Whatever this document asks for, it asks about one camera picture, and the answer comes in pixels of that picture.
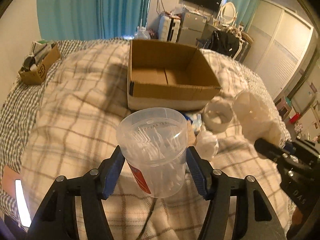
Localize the white lace cloth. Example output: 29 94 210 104
232 90 291 146

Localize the clear plastic floss jar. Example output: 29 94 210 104
116 107 188 198

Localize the right hand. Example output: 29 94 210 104
290 207 304 228

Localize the white crumpled tissue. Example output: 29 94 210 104
195 131 219 161

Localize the cream plaid blanket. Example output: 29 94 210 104
21 41 291 239

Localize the blue tissue pack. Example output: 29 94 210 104
182 112 202 134

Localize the black bag on chair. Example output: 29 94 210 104
197 30 242 58

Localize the large cardboard box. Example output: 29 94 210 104
127 40 221 111

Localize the small cardboard box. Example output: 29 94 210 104
18 41 61 86

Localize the white oval mirror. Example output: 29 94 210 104
217 2 238 26

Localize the silver mini fridge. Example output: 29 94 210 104
177 11 206 46

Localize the clear water jug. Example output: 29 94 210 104
134 26 151 40

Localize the white suitcase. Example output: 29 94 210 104
158 15 181 43

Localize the teal curtain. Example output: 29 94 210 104
37 0 149 40

